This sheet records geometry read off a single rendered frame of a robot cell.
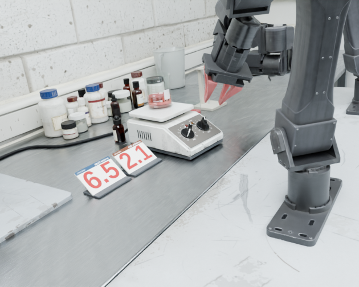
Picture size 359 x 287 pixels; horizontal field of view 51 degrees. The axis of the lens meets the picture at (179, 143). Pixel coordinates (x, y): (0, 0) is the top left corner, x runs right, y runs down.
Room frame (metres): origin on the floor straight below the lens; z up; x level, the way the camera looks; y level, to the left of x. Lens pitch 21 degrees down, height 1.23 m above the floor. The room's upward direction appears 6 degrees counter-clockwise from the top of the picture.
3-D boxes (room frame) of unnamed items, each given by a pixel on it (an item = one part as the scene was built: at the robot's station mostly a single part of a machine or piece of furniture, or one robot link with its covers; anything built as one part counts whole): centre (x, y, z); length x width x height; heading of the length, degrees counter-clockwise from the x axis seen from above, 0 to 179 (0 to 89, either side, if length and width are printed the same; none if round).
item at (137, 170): (0.76, 0.09, 0.92); 0.09 x 0.06 x 0.04; 142
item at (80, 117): (1.05, 0.28, 0.93); 0.05 x 0.05 x 0.05
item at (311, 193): (0.52, -0.19, 0.94); 0.20 x 0.07 x 0.08; 145
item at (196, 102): (1.04, -0.05, 0.93); 0.04 x 0.04 x 0.06
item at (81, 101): (1.10, 0.28, 0.94); 0.03 x 0.03 x 0.09
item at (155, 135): (0.87, 0.02, 0.94); 0.22 x 0.13 x 0.08; 47
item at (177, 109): (0.89, 0.04, 0.98); 0.12 x 0.12 x 0.01; 47
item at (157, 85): (0.90, 0.04, 1.03); 0.07 x 0.06 x 0.08; 85
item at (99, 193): (0.68, 0.16, 0.92); 0.09 x 0.06 x 0.04; 142
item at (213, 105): (1.17, -0.11, 0.96); 0.08 x 0.08 x 0.13; 48
